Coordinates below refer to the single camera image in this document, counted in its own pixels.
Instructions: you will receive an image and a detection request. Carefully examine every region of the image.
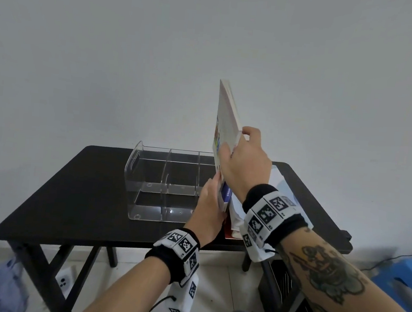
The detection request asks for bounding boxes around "white cartoon cover book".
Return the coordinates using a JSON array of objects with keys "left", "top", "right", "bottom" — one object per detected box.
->
[{"left": 209, "top": 78, "right": 247, "bottom": 179}]

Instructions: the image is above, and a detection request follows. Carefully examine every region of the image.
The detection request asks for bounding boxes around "person's right forearm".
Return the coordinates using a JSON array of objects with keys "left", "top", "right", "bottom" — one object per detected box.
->
[{"left": 269, "top": 224, "right": 412, "bottom": 312}]

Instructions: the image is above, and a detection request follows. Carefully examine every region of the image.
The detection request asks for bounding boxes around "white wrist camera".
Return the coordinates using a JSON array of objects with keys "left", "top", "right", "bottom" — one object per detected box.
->
[
  {"left": 236, "top": 229, "right": 281, "bottom": 266},
  {"left": 163, "top": 272, "right": 201, "bottom": 312}
]

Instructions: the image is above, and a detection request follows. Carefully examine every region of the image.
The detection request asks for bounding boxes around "black camera cable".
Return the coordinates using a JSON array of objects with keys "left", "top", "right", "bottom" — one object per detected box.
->
[{"left": 147, "top": 292, "right": 177, "bottom": 312}]

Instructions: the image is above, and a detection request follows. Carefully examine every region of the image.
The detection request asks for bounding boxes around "blue plastic stool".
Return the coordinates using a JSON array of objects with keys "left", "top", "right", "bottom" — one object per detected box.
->
[{"left": 369, "top": 250, "right": 412, "bottom": 312}]

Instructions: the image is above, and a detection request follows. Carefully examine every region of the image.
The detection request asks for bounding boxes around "black marker wristband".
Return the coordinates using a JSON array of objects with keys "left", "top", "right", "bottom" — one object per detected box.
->
[
  {"left": 236, "top": 182, "right": 312, "bottom": 267},
  {"left": 142, "top": 225, "right": 204, "bottom": 288}
]

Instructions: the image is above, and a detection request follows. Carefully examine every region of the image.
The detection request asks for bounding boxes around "clear acrylic book organizer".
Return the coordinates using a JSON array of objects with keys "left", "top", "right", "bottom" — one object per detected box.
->
[{"left": 119, "top": 139, "right": 226, "bottom": 229}]

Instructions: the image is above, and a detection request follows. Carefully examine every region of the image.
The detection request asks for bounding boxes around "person's left hand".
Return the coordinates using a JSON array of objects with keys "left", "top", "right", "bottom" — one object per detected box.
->
[{"left": 182, "top": 169, "right": 232, "bottom": 251}]

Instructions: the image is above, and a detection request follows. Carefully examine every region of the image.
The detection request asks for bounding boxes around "person's right hand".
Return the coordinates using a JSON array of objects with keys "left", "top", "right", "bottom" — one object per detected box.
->
[{"left": 213, "top": 124, "right": 276, "bottom": 204}]

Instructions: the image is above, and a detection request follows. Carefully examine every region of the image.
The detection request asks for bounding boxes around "person's left forearm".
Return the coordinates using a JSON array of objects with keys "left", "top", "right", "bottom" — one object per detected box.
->
[{"left": 76, "top": 249, "right": 173, "bottom": 312}]

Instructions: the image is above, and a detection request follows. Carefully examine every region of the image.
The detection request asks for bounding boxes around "black floor cable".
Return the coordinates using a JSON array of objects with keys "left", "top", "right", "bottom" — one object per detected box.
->
[{"left": 360, "top": 247, "right": 412, "bottom": 276}]

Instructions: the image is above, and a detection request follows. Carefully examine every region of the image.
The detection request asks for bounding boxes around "white power socket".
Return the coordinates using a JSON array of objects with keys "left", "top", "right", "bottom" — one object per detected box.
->
[{"left": 54, "top": 263, "right": 79, "bottom": 299}]

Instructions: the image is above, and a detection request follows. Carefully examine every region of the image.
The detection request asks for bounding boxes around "black table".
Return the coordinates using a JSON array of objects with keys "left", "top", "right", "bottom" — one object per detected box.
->
[{"left": 0, "top": 136, "right": 361, "bottom": 312}]

